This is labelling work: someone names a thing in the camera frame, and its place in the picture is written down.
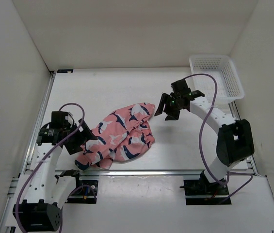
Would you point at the aluminium frame rail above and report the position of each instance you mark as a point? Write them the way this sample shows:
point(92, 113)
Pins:
point(141, 173)

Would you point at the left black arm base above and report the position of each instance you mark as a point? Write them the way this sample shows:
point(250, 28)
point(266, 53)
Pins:
point(86, 189)

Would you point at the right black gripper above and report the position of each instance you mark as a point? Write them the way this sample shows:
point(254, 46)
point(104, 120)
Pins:
point(171, 115)

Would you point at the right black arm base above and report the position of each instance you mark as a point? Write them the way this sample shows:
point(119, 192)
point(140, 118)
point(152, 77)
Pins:
point(201, 192)

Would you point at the white perforated plastic basket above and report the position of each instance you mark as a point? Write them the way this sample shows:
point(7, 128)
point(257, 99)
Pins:
point(222, 69)

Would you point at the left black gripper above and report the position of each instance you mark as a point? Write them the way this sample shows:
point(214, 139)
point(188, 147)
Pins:
point(86, 135)

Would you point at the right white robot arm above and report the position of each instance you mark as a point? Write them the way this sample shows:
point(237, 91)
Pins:
point(234, 137)

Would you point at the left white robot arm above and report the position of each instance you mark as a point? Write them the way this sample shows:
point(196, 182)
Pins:
point(39, 205)

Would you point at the pink shark print shorts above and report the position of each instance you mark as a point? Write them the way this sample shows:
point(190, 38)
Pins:
point(123, 135)

